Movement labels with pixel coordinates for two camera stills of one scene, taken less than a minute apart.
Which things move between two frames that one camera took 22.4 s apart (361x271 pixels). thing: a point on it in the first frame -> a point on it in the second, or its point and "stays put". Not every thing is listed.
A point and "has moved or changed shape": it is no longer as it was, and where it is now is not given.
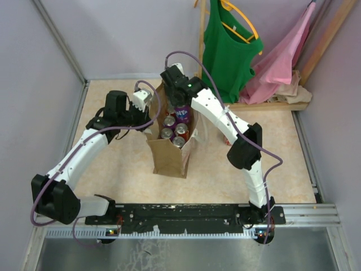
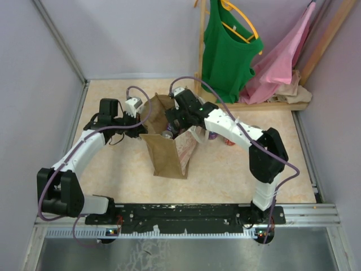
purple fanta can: [183, 114] has moved or changed shape
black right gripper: [168, 91] -> [174, 114]
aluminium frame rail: [292, 216] stays put
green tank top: [229, 46] stays put
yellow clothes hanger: [229, 6] stays put
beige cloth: [292, 93] stays put
